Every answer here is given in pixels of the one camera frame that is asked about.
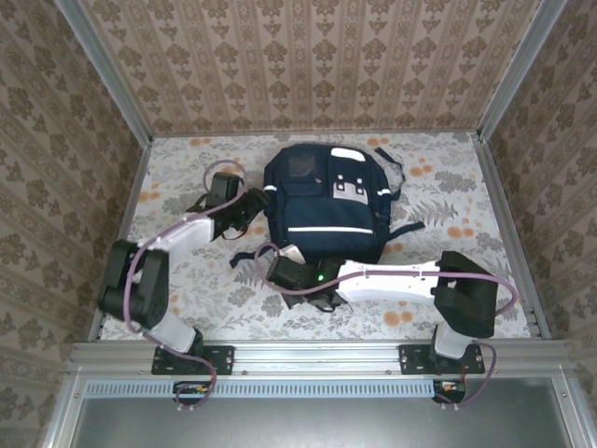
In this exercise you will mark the aluminium frame post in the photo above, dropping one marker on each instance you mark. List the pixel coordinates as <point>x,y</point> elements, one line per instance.
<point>105,70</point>
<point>522,70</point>

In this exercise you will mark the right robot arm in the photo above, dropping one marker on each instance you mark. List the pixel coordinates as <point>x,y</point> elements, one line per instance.
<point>387,280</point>

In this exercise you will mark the aluminium table side rail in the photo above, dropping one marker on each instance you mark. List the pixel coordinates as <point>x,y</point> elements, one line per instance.
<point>128,210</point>
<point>501,210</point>

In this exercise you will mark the aluminium mounting rail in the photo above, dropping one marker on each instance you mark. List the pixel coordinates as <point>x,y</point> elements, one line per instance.
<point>317,354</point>

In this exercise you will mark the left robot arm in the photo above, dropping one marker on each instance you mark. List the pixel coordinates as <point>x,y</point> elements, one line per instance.
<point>182,235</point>

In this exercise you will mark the navy blue backpack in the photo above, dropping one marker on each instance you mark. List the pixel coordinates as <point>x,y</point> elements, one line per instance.
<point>326,219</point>

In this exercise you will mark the floral tablecloth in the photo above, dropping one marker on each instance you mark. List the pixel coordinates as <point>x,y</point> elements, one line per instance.
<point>210,149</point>

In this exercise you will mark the aluminium table end rail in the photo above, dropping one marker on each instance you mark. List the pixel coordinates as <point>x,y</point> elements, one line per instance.
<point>210,133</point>

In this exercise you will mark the grey metal panel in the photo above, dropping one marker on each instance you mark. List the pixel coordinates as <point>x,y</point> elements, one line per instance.
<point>326,424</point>

